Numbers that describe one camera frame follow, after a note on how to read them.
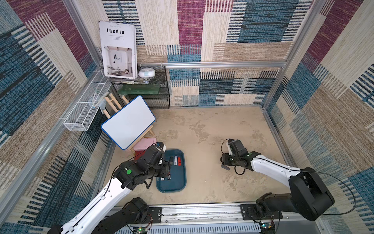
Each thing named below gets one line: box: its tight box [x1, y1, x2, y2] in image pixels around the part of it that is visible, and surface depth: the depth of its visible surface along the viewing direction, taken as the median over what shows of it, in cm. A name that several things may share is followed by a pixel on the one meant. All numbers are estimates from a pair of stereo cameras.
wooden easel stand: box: [102, 93, 156, 155], surface depth 82 cm
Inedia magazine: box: [98, 20, 138, 80], surface depth 79 cm
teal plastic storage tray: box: [155, 148, 187, 194], surface depth 87 cm
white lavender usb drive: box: [173, 155, 178, 166], surface depth 93 cm
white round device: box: [138, 67, 156, 78], surface depth 89 cm
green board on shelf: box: [117, 84, 161, 95], surface depth 101 cm
